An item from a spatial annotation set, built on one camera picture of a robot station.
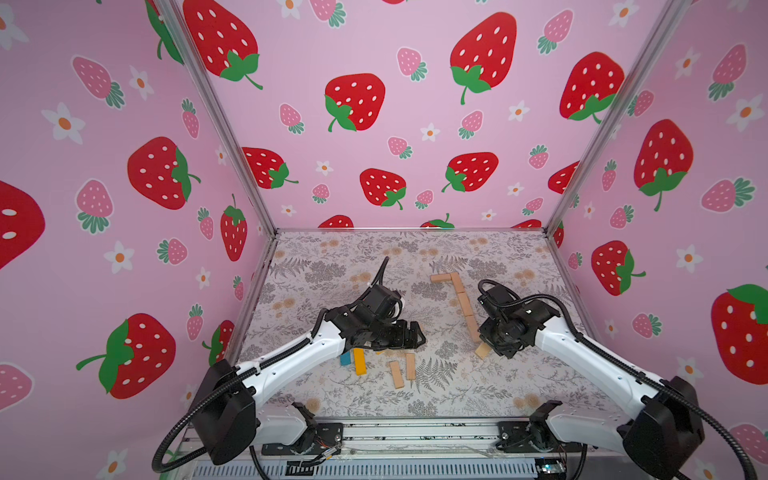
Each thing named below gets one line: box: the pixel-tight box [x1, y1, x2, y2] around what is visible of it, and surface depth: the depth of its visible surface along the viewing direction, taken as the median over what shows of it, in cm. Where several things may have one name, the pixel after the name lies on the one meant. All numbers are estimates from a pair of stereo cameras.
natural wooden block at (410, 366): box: [406, 353, 416, 380], surface depth 88 cm
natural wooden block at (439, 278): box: [430, 274, 452, 283], surface depth 110 cm
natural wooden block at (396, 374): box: [389, 361, 404, 389], surface depth 86 cm
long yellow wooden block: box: [354, 348, 367, 376], surface depth 88 cm
